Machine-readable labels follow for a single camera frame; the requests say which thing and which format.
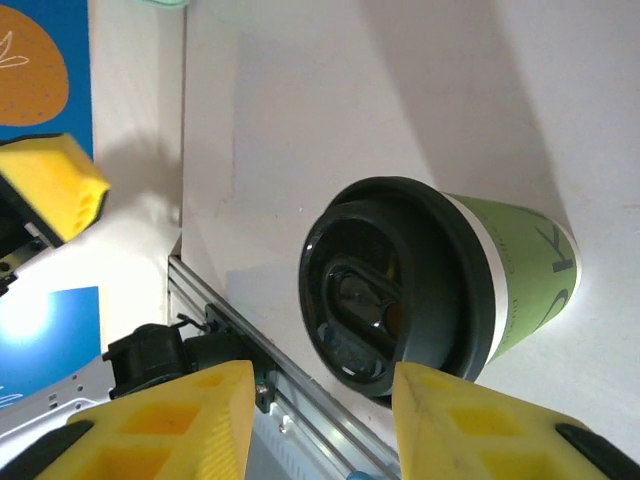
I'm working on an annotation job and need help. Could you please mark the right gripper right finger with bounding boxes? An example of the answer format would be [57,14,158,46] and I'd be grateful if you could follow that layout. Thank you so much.
[391,360,640,480]

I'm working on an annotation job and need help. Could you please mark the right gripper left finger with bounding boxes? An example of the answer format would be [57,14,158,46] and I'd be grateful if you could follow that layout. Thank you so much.
[0,358,257,480]

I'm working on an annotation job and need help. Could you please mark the green coffee cup black lid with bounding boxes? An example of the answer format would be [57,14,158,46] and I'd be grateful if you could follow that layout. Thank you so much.
[298,174,584,400]

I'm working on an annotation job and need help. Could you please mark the mint green zip case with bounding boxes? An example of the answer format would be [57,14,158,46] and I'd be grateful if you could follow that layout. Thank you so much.
[124,0,194,10]

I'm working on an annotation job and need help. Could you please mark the aluminium front rail frame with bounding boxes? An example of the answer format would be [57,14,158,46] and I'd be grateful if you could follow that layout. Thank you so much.
[167,254,401,480]

